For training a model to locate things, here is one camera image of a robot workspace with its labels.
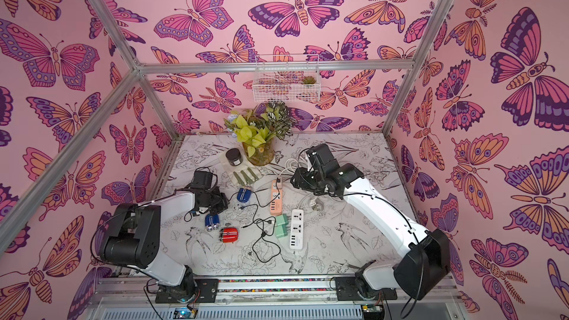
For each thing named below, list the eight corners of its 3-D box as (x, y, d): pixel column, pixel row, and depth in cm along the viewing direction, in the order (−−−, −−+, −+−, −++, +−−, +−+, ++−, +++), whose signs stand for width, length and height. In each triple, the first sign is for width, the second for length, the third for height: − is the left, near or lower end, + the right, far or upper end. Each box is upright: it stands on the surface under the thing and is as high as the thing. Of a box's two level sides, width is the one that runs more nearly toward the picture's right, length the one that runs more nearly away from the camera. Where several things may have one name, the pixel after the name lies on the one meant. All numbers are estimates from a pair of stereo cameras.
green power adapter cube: (275, 236, 87) (275, 234, 85) (276, 216, 92) (276, 214, 91) (287, 236, 87) (287, 234, 85) (287, 216, 92) (287, 214, 91)
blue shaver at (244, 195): (237, 201, 96) (236, 199, 94) (239, 191, 100) (238, 188, 98) (250, 201, 96) (249, 198, 94) (251, 191, 99) (250, 188, 97)
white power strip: (290, 249, 84) (290, 247, 82) (290, 212, 93) (290, 209, 91) (304, 249, 84) (304, 247, 82) (303, 211, 93) (303, 209, 91)
